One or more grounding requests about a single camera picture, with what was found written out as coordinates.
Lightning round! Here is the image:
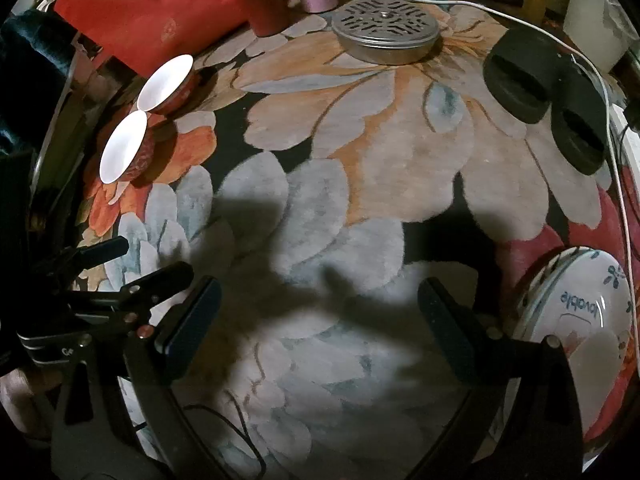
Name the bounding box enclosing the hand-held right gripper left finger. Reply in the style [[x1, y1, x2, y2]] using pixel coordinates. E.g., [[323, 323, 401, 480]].
[[50, 276, 231, 480]]

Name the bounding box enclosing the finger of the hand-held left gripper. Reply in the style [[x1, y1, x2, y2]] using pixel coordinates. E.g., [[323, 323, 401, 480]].
[[65, 261, 196, 326], [35, 236, 132, 281]]

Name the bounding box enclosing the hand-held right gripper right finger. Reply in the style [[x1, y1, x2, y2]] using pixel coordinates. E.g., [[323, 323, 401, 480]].
[[405, 277, 586, 480]]

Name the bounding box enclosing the large bear print plate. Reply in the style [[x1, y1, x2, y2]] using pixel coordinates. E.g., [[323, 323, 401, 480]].
[[500, 246, 640, 461]]

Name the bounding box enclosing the small red bowl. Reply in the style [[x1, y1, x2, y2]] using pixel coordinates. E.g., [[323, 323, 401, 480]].
[[98, 110, 153, 186]]

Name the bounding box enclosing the medium red bowl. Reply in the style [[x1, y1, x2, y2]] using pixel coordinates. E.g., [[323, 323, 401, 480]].
[[137, 54, 196, 116]]

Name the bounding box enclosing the dark shiny cloth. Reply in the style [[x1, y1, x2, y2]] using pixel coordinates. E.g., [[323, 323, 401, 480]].
[[0, 10, 81, 156]]

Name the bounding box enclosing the red paper bag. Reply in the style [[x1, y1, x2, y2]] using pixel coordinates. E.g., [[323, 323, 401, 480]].
[[52, 0, 251, 76]]

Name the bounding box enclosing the round perforated metal tin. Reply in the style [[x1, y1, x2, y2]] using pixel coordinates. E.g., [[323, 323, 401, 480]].
[[331, 0, 442, 66]]

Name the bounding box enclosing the white plastic container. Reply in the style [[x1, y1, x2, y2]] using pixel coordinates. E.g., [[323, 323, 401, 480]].
[[562, 0, 631, 73]]

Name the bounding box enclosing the black cable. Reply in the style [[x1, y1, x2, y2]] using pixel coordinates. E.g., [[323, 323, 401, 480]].
[[185, 402, 266, 480]]

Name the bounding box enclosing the white cable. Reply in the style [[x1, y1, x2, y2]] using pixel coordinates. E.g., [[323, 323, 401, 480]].
[[280, 0, 640, 366]]

